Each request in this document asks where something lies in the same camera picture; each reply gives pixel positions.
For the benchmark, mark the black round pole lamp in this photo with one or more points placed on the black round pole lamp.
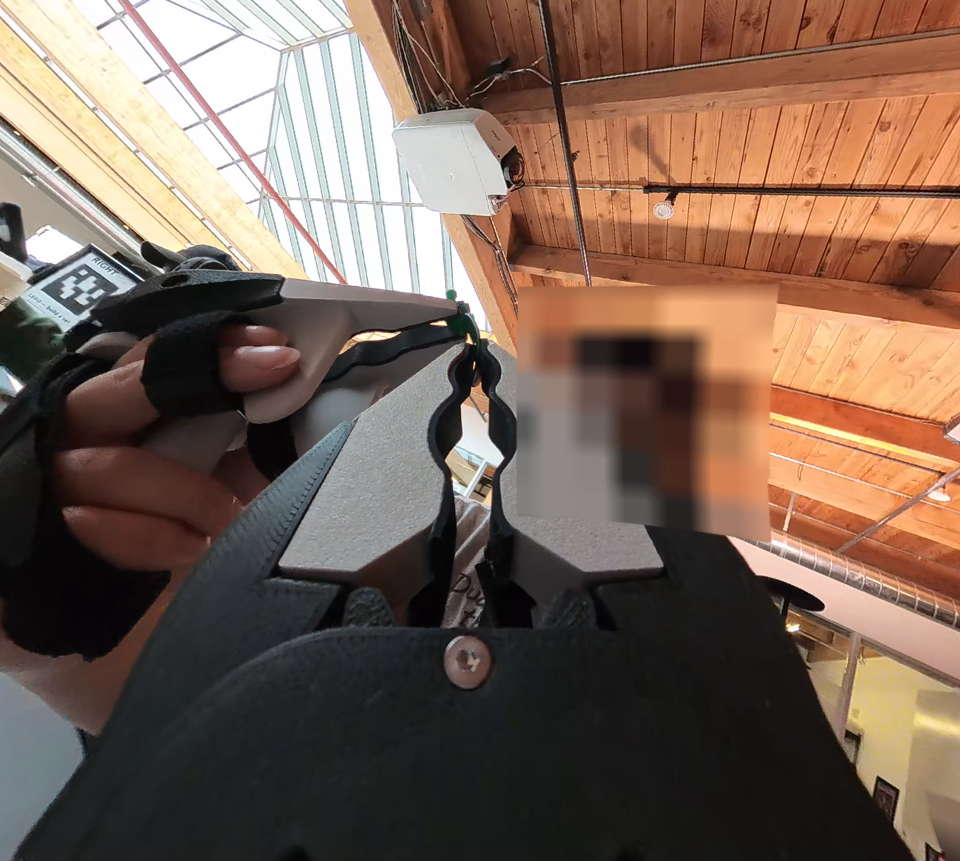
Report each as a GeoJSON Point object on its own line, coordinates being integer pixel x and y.
{"type": "Point", "coordinates": [793, 595]}

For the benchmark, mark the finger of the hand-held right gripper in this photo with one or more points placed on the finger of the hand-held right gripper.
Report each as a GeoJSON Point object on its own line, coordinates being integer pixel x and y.
{"type": "Point", "coordinates": [352, 306]}
{"type": "Point", "coordinates": [375, 355]}

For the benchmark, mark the person's right hand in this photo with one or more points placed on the person's right hand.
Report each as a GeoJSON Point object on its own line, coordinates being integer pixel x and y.
{"type": "Point", "coordinates": [127, 471]}

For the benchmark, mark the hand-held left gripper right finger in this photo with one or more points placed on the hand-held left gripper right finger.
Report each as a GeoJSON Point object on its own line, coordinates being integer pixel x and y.
{"type": "Point", "coordinates": [574, 555]}

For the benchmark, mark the black lighting track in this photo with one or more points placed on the black lighting track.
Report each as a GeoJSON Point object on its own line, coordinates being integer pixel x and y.
{"type": "Point", "coordinates": [802, 188]}

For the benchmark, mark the corrugated metal air duct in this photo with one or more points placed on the corrugated metal air duct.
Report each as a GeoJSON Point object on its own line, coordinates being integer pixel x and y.
{"type": "Point", "coordinates": [862, 576]}

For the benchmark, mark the white track spotlight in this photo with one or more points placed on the white track spotlight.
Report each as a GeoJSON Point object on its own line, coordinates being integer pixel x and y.
{"type": "Point", "coordinates": [664, 207]}

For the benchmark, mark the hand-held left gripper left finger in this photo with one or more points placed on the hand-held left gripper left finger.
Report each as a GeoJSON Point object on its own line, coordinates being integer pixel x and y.
{"type": "Point", "coordinates": [367, 493]}

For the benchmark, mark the black ceiling pipe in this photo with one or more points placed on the black ceiling pipe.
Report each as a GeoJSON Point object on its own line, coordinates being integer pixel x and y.
{"type": "Point", "coordinates": [559, 96]}

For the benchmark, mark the framed wall picture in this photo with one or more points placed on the framed wall picture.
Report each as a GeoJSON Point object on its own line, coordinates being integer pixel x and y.
{"type": "Point", "coordinates": [885, 799]}

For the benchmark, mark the grey printed shirt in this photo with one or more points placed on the grey printed shirt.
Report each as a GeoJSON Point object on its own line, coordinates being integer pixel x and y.
{"type": "Point", "coordinates": [469, 568]}

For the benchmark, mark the grey electrical junction box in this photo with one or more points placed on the grey electrical junction box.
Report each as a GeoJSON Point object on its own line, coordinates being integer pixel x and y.
{"type": "Point", "coordinates": [421, 4]}

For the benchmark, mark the white ceiling projector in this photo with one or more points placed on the white ceiling projector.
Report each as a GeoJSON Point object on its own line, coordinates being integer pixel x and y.
{"type": "Point", "coordinates": [450, 160]}

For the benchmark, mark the green lego piece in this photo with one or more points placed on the green lego piece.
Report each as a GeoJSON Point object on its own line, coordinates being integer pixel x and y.
{"type": "Point", "coordinates": [463, 328]}

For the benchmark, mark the red ceiling pipe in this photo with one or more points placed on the red ceiling pipe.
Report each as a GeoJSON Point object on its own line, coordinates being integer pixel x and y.
{"type": "Point", "coordinates": [187, 77]}

